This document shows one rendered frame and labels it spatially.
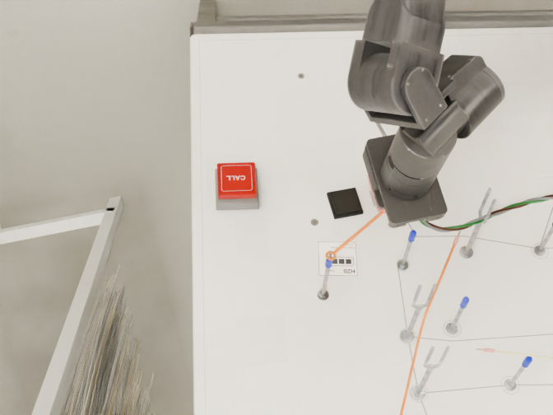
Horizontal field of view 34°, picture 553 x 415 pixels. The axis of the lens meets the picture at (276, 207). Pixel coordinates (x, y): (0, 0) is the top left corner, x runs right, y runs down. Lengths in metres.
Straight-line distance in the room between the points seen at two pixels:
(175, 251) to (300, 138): 1.18
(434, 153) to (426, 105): 0.05
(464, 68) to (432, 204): 0.15
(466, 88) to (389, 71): 0.11
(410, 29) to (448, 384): 0.45
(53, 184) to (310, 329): 1.36
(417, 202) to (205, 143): 0.38
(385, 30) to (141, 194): 1.55
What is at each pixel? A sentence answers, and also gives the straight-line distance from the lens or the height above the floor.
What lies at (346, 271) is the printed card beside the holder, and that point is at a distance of 1.14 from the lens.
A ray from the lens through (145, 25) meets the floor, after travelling 2.24.
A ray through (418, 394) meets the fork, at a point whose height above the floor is 1.31.
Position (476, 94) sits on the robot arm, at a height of 1.36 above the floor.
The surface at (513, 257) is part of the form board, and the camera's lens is 1.19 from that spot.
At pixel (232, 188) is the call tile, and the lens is 1.15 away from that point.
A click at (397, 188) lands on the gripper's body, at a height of 1.33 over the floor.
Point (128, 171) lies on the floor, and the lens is 2.32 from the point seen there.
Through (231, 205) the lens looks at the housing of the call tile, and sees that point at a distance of 1.17.
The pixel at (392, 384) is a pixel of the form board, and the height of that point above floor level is 1.29.
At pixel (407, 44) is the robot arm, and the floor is 1.41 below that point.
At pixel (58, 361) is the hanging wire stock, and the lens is 1.53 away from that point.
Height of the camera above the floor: 2.22
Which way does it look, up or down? 71 degrees down
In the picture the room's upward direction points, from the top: 168 degrees clockwise
